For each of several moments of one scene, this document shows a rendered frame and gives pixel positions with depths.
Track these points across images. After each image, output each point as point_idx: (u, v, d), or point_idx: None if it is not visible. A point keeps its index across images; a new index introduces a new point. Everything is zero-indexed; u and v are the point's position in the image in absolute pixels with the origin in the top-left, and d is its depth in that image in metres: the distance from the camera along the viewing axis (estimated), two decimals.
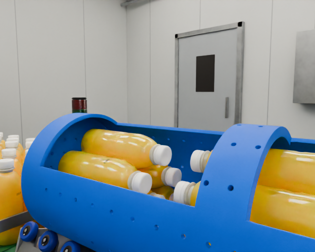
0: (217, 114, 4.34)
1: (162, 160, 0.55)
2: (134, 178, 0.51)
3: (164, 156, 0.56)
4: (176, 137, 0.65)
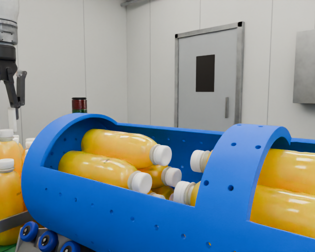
0: (217, 114, 4.34)
1: (162, 160, 0.55)
2: (134, 178, 0.51)
3: (164, 156, 0.56)
4: (176, 137, 0.65)
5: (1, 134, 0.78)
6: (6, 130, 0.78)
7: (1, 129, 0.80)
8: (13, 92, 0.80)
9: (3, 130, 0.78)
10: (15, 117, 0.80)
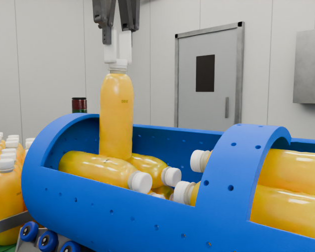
0: (217, 114, 4.34)
1: None
2: (134, 178, 0.51)
3: None
4: (176, 137, 0.65)
5: (3, 158, 0.79)
6: (8, 155, 0.79)
7: (4, 153, 0.81)
8: (129, 10, 0.61)
9: (6, 155, 0.80)
10: (131, 43, 0.62)
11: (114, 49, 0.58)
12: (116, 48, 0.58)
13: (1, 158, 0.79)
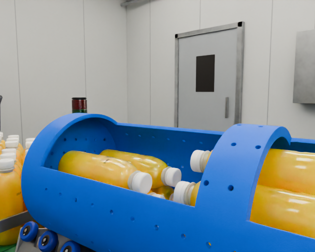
0: (217, 114, 4.34)
1: None
2: (134, 178, 0.51)
3: None
4: (176, 137, 0.65)
5: (3, 158, 0.79)
6: (8, 155, 0.79)
7: (4, 153, 0.81)
8: None
9: (6, 155, 0.80)
10: None
11: None
12: None
13: (1, 158, 0.79)
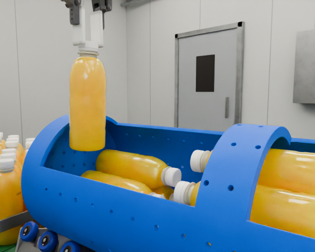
0: (217, 114, 4.34)
1: None
2: (78, 48, 0.57)
3: None
4: (176, 137, 0.65)
5: (3, 158, 0.79)
6: (8, 155, 0.79)
7: (4, 153, 0.81)
8: None
9: (6, 155, 0.80)
10: (102, 24, 0.58)
11: (83, 29, 0.54)
12: (85, 28, 0.55)
13: (1, 158, 0.79)
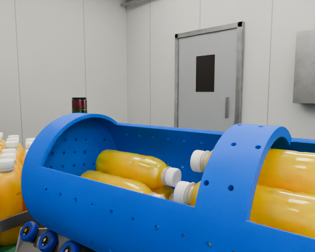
0: (217, 114, 4.34)
1: None
2: None
3: None
4: (176, 137, 0.65)
5: (3, 158, 0.79)
6: (8, 155, 0.79)
7: (4, 153, 0.81)
8: None
9: (6, 155, 0.80)
10: None
11: None
12: None
13: (1, 158, 0.79)
